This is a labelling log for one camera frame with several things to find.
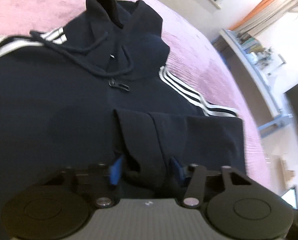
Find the navy striped hooded jacket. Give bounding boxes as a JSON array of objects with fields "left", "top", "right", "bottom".
[{"left": 0, "top": 0, "right": 246, "bottom": 239}]

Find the pink quilted bedspread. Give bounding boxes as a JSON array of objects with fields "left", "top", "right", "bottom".
[{"left": 0, "top": 0, "right": 270, "bottom": 187}]

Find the beige orange right curtain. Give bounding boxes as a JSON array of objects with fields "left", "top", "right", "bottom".
[{"left": 229, "top": 0, "right": 298, "bottom": 38}]

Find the white wall desk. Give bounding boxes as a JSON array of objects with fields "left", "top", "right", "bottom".
[{"left": 212, "top": 29, "right": 292, "bottom": 138}]

